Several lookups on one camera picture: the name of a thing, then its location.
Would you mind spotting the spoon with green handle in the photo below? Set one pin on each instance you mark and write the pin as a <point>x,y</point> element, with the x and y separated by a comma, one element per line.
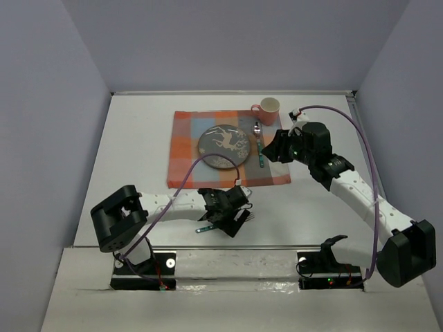
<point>257,130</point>

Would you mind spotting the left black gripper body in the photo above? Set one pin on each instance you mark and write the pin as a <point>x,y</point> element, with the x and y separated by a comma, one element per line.
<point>226,214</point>

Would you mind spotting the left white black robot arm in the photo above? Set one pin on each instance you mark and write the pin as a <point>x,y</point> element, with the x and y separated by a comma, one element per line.
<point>123,218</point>

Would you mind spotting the grey plate with deer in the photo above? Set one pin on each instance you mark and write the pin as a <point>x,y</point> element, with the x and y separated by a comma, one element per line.
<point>224,141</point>

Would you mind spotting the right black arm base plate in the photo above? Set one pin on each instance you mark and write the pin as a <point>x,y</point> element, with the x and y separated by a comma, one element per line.
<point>315,275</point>

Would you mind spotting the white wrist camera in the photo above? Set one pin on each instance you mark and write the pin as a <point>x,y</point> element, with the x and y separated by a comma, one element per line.
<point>246,191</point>
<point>299,119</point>

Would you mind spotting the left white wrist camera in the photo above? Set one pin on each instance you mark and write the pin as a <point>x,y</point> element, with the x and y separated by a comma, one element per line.
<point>246,191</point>

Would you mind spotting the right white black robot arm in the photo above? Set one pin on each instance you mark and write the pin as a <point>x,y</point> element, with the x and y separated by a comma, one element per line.
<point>402,248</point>

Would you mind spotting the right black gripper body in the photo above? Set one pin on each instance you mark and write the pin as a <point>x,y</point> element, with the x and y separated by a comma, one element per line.
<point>297,151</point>

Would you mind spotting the orange grey checked cloth napkin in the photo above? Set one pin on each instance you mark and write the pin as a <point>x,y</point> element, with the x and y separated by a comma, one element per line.
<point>187,129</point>

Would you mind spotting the pink ceramic mug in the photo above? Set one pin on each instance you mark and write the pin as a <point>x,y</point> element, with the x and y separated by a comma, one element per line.
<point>267,111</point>

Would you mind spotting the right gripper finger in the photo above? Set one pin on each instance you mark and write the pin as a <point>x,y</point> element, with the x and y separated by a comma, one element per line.
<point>275,153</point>
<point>283,138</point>

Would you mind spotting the fork with green handle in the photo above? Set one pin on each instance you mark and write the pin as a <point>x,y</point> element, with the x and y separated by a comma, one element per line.
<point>204,229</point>

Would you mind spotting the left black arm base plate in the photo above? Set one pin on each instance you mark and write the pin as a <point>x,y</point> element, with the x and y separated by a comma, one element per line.
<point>155,274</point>

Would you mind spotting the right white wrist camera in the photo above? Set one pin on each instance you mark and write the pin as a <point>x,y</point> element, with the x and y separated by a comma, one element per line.
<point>299,119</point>

